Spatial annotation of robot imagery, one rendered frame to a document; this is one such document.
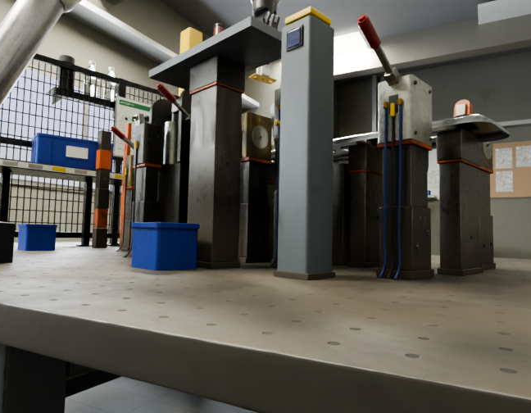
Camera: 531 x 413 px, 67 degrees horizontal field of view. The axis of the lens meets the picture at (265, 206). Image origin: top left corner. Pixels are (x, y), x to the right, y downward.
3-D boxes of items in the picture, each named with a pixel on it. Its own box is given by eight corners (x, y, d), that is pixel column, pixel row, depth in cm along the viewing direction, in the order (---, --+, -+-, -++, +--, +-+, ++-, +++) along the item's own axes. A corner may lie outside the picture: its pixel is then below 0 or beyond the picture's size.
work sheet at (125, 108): (154, 162, 217) (156, 106, 219) (113, 156, 201) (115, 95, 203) (152, 162, 218) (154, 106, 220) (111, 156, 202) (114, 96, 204)
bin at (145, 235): (200, 268, 81) (201, 224, 82) (156, 270, 74) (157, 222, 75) (170, 265, 89) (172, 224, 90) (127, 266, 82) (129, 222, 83)
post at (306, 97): (335, 277, 69) (338, 29, 72) (307, 280, 64) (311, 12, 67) (301, 274, 75) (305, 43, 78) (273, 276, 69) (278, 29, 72)
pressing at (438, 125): (518, 140, 88) (517, 133, 88) (484, 117, 72) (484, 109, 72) (172, 185, 185) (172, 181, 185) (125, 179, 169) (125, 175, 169)
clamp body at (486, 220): (501, 270, 102) (498, 127, 104) (483, 272, 92) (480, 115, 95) (465, 267, 108) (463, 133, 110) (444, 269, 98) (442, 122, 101)
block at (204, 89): (240, 267, 87) (245, 64, 90) (211, 269, 81) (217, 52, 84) (211, 264, 94) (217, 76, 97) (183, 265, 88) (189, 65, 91)
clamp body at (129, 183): (145, 252, 149) (149, 156, 151) (120, 252, 142) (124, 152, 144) (137, 251, 153) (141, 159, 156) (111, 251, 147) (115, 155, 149)
